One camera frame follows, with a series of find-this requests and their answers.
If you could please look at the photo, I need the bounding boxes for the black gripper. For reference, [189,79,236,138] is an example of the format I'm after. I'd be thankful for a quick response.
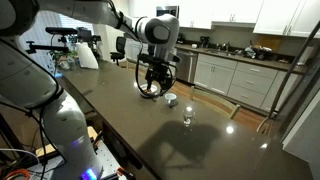
[145,61,174,93]

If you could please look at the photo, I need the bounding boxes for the white ceramic mug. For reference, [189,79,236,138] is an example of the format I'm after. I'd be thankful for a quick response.
[164,92,178,108]

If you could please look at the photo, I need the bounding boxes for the clear glass cup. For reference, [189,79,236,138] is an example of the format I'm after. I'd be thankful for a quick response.
[182,105,196,127]

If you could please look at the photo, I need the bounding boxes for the stainless steel dishwasher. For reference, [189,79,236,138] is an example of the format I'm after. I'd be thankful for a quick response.
[175,49,199,84]

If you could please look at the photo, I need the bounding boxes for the black office chair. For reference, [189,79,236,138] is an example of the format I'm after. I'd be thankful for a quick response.
[109,35,128,66]

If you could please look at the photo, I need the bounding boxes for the black coffee maker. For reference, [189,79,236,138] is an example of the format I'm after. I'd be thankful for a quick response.
[199,35,211,49]

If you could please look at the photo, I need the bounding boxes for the stainless microwave oven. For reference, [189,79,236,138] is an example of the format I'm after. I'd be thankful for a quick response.
[155,5,180,18]

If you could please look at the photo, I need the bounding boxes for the metal sink faucet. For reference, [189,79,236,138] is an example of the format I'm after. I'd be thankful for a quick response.
[216,42,231,53]

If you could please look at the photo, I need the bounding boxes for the white upper kitchen cabinets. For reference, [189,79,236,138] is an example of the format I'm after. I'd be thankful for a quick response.
[128,0,320,38]

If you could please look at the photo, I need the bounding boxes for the white kitchen cabinets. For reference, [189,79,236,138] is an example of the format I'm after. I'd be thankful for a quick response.
[193,53,301,113]
[128,0,320,38]

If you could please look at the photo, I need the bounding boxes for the light wooden chair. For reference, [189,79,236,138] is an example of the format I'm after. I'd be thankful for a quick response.
[189,84,242,120]
[256,111,279,134]

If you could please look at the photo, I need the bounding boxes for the white lower kitchen cabinets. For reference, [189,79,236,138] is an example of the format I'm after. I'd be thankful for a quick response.
[193,53,301,113]

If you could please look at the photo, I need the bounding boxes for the green potted plant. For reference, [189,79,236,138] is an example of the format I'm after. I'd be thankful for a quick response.
[49,49,79,71]

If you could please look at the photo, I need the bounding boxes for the pile of dishes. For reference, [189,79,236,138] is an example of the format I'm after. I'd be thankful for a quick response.
[244,44,273,61]

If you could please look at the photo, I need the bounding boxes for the white window blinds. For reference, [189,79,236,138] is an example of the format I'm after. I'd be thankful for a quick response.
[18,10,96,73]

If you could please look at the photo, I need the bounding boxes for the wooden cutting board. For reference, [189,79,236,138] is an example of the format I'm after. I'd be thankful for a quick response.
[258,34,283,53]

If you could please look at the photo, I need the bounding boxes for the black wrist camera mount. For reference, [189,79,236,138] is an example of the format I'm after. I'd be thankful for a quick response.
[137,52,183,66]

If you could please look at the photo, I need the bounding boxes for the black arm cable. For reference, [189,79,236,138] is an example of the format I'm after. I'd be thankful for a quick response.
[106,0,178,100]

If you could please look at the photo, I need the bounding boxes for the white perforated base plate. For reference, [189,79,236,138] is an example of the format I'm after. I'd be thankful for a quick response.
[94,141,121,178]

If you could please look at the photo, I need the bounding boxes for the black camera on stand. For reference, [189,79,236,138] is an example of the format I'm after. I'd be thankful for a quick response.
[44,26,79,36]

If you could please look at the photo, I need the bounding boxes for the orange cable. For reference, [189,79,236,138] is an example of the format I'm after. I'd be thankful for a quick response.
[3,168,31,180]

